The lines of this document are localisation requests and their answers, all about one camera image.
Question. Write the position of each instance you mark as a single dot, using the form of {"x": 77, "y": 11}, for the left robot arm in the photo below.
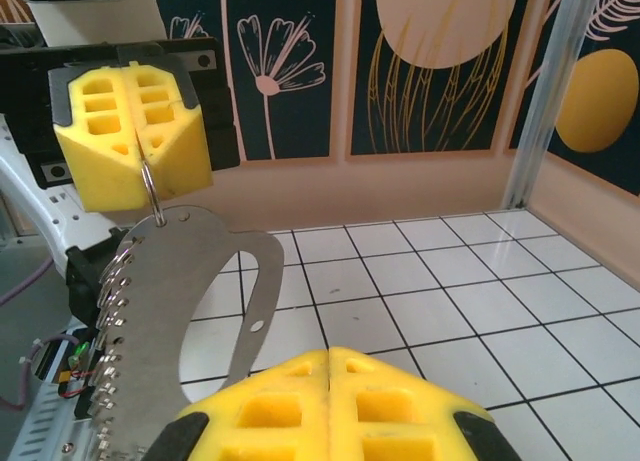
{"x": 45, "y": 216}

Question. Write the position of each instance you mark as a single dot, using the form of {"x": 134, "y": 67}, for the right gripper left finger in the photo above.
{"x": 280, "y": 431}

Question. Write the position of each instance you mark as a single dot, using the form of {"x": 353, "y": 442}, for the metal key holder plate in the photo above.
{"x": 165, "y": 291}

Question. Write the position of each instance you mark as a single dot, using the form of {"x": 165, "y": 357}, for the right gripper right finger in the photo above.
{"x": 380, "y": 431}

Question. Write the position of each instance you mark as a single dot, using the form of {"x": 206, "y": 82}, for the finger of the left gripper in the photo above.
{"x": 175, "y": 151}
{"x": 95, "y": 176}

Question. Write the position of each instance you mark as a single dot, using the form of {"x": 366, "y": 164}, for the aluminium corner post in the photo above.
{"x": 542, "y": 106}

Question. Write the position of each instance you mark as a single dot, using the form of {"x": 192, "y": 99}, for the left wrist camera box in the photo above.
{"x": 100, "y": 16}

